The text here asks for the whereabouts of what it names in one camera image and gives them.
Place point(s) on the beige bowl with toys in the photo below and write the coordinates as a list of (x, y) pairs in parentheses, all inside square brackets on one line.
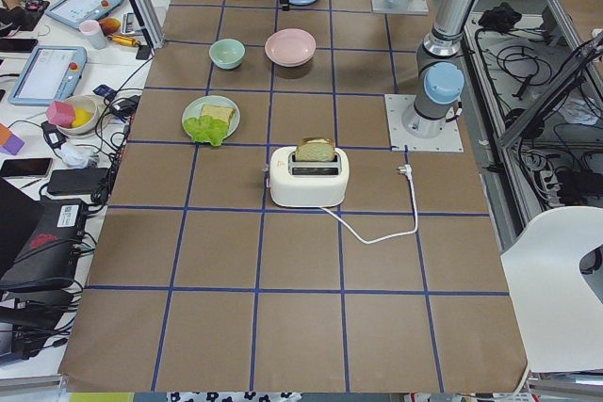
[(75, 116)]

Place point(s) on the green plate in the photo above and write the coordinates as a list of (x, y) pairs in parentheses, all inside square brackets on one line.
[(194, 110)]

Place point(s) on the teach pendant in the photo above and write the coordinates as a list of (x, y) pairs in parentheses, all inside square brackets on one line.
[(51, 73), (73, 12)]

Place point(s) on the black smartphone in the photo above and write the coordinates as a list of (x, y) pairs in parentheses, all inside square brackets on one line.
[(26, 167)]

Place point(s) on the white chair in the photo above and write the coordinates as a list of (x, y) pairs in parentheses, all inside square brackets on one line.
[(558, 313)]

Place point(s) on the white toaster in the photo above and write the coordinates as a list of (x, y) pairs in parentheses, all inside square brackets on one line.
[(298, 184)]

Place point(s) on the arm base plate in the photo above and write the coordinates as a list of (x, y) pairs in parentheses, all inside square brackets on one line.
[(408, 131), (417, 7)]

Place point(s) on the green lettuce leaf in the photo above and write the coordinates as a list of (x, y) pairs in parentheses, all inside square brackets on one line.
[(206, 129)]

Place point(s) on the bread slice on plate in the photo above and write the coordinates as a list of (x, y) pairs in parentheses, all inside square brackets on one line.
[(218, 113)]

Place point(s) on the green bowl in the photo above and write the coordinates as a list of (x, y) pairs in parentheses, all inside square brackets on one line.
[(227, 54)]

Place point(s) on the pink plate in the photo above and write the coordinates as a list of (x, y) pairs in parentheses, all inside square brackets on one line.
[(290, 44)]

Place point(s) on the bread slice in toaster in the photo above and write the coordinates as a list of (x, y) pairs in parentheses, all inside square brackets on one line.
[(315, 149)]

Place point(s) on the pink cup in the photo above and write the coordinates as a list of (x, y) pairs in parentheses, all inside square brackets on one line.
[(93, 33)]

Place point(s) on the teach pendant far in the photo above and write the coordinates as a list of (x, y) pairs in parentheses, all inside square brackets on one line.
[(73, 12)]

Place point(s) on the teach pendant near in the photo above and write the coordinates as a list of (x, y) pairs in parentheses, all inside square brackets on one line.
[(51, 73)]

